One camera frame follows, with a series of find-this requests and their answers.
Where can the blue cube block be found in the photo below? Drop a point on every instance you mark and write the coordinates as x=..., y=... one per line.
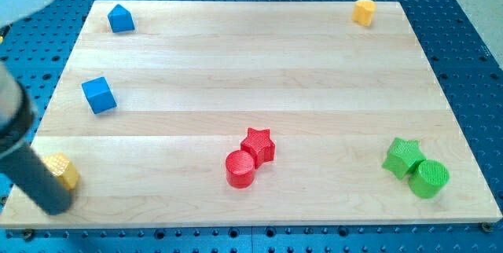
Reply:
x=99, y=95

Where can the red star block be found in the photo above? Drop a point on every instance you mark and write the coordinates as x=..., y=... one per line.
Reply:
x=259, y=145

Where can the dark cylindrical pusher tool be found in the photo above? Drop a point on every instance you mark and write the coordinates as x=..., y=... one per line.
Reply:
x=25, y=169

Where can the blue perforated table plate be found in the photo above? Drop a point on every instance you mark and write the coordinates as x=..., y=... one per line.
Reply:
x=37, y=47

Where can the red cylinder block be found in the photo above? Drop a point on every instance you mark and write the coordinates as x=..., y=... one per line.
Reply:
x=240, y=169

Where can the blue pentagon block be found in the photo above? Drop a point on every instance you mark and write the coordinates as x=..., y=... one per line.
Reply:
x=120, y=19

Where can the yellow heart block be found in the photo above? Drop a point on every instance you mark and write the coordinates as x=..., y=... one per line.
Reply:
x=363, y=12

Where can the yellow hexagon block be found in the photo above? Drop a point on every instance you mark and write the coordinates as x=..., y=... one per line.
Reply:
x=63, y=169

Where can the green star block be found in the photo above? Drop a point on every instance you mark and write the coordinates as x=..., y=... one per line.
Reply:
x=403, y=157

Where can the green cylinder block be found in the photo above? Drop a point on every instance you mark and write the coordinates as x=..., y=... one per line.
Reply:
x=428, y=179

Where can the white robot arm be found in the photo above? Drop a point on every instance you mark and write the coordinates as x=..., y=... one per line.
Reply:
x=17, y=111

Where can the light wooden board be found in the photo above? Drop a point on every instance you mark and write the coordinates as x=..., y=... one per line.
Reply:
x=194, y=76

